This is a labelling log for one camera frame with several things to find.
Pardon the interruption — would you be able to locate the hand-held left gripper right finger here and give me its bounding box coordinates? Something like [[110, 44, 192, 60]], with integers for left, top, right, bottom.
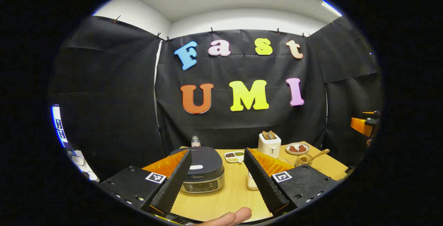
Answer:
[[243, 147, 342, 217]]

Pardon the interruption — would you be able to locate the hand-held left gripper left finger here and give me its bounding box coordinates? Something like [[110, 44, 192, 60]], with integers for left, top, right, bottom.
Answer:
[[100, 149, 192, 216]]

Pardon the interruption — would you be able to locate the white rice container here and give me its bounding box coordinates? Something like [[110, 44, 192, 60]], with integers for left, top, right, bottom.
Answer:
[[247, 171, 259, 191]]

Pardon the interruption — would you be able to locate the black silver rice cooker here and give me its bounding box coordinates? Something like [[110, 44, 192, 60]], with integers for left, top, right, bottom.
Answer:
[[170, 146, 225, 195]]

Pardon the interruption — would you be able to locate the metal wire chopstick holder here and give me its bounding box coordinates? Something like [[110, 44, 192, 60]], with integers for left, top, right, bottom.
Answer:
[[294, 154, 314, 168]]

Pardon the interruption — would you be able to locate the wooden spoon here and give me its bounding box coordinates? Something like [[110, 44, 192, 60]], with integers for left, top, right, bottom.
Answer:
[[298, 149, 330, 166]]

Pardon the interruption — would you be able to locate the white toaster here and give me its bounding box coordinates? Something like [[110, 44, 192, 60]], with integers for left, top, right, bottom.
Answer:
[[258, 133, 282, 159]]

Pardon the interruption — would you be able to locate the white divided condiment dish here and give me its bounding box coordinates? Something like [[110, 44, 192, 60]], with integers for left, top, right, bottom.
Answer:
[[224, 151, 245, 164]]

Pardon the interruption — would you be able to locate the white round plate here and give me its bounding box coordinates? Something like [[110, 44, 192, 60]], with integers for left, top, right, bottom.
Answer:
[[286, 142, 310, 155]]

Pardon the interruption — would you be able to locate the white desk equipment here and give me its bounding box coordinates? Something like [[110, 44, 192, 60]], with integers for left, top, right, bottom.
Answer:
[[67, 149, 100, 182]]

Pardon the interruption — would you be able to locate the computer monitor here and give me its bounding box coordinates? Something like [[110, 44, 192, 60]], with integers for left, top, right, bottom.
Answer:
[[51, 105, 70, 148]]

